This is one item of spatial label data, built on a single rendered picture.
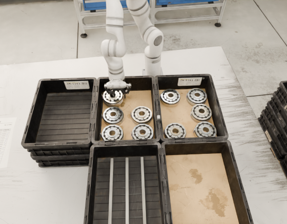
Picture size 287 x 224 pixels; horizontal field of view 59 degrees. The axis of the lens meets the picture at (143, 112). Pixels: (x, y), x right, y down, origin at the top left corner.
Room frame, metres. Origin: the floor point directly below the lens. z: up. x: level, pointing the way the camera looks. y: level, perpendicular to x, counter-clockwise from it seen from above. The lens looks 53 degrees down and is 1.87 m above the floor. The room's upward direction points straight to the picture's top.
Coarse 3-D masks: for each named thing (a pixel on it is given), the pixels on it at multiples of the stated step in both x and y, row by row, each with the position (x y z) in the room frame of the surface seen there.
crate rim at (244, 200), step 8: (168, 144) 0.53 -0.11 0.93; (232, 152) 0.49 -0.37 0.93; (232, 160) 0.45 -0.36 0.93; (168, 184) 0.35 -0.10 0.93; (240, 184) 0.36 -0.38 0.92; (168, 192) 0.33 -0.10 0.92; (168, 200) 0.29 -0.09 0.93; (168, 208) 0.26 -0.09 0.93; (248, 208) 0.26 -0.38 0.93; (168, 216) 0.24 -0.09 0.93; (248, 216) 0.24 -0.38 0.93
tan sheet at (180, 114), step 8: (184, 96) 0.88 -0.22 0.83; (160, 104) 0.82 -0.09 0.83; (184, 104) 0.82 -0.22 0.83; (208, 104) 0.82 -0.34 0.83; (168, 112) 0.77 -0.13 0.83; (176, 112) 0.77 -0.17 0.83; (184, 112) 0.77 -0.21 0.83; (168, 120) 0.72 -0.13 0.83; (176, 120) 0.72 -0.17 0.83; (184, 120) 0.72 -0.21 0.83; (192, 120) 0.72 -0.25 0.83; (192, 128) 0.67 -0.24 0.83; (192, 136) 0.63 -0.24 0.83
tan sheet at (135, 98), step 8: (128, 96) 0.88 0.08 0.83; (136, 96) 0.88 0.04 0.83; (144, 96) 0.88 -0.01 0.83; (104, 104) 0.82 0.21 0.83; (120, 104) 0.82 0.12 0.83; (128, 104) 0.82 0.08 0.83; (136, 104) 0.82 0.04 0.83; (144, 104) 0.82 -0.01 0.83; (128, 112) 0.77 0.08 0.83; (152, 112) 0.77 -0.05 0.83; (128, 120) 0.72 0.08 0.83; (152, 120) 0.72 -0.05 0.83; (128, 128) 0.67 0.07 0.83; (152, 128) 0.67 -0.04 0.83; (128, 136) 0.63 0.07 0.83
